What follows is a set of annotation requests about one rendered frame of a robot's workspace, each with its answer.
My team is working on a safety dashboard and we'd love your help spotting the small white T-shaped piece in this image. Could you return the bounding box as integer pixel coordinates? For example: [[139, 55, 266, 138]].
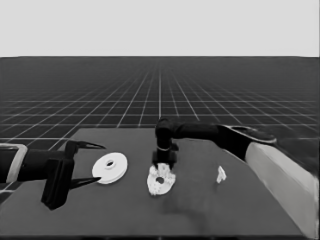
[[216, 165, 228, 184]]

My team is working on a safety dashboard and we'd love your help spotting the large thick white disc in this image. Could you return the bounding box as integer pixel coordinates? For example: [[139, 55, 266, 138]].
[[91, 152, 129, 185]]

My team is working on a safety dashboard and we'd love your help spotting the white round carrier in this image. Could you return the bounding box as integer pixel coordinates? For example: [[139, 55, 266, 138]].
[[146, 162, 177, 197]]

